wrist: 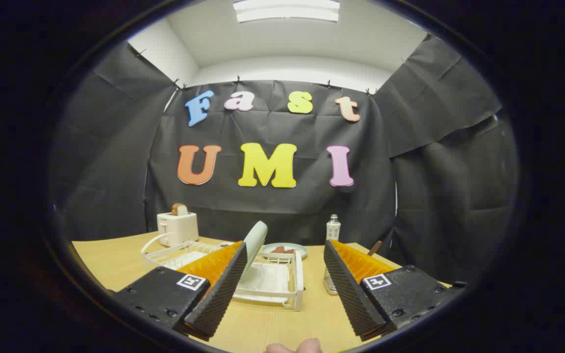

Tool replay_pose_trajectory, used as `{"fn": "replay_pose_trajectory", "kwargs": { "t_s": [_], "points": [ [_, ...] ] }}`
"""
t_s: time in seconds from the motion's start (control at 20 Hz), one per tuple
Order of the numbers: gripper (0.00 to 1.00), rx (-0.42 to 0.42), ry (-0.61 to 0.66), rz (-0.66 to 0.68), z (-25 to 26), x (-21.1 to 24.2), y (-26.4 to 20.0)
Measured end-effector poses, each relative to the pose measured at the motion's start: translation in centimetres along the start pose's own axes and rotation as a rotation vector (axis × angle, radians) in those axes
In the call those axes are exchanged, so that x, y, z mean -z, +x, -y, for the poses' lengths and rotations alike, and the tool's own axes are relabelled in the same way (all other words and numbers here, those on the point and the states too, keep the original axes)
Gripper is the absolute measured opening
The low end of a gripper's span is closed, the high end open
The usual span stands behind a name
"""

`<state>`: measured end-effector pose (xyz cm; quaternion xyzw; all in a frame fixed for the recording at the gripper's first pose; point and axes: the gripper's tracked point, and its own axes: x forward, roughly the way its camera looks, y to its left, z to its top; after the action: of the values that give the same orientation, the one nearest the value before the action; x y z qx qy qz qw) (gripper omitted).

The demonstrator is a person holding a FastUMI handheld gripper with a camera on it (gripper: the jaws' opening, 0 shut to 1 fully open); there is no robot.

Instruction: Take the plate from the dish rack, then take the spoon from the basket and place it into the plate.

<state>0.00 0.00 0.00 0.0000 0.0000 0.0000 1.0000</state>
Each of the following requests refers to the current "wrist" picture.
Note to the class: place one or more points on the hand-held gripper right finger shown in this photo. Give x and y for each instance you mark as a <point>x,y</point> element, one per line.
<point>351,294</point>

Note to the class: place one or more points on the black backdrop cloth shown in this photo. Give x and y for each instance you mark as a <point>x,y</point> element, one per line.
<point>410,196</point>

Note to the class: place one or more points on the ceiling light panel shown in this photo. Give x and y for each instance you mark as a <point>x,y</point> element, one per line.
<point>286,10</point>

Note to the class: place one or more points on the pale green serving plate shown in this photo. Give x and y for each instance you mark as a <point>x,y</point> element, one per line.
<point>302,251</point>

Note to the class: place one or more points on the white toaster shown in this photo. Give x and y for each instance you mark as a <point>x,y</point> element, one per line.
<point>179,228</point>

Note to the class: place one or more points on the grey-green plate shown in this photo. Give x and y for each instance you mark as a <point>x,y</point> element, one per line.
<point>256,240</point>

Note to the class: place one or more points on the bread slice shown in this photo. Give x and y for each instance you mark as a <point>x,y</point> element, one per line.
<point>180,209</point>

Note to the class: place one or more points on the white green drink bottle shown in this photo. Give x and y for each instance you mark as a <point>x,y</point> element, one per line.
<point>333,230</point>

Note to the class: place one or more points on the white drip tray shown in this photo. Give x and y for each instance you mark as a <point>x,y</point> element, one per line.
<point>269,279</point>

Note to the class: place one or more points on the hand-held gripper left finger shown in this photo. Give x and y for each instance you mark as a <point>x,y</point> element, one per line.
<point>221,291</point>

